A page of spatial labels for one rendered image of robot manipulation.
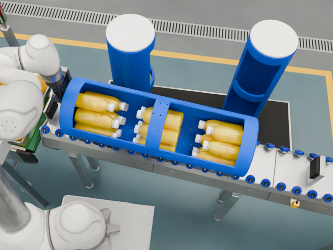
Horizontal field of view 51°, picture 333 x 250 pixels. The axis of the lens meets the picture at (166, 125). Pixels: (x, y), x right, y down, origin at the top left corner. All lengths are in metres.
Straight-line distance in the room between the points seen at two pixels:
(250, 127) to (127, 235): 0.70
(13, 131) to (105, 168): 1.97
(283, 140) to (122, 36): 1.50
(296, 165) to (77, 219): 1.13
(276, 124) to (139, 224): 1.69
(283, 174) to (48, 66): 1.21
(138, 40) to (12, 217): 1.20
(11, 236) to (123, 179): 1.53
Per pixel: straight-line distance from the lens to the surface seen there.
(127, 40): 2.02
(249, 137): 1.54
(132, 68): 2.10
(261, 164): 1.84
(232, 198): 2.11
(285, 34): 2.21
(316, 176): 1.78
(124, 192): 2.68
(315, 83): 3.44
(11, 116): 0.82
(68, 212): 1.28
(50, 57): 1.38
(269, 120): 2.90
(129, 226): 1.52
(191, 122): 1.78
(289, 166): 1.89
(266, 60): 2.10
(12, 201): 1.17
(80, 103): 1.65
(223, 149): 1.58
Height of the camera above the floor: 2.57
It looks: 63 degrees down
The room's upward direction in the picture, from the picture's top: 5 degrees clockwise
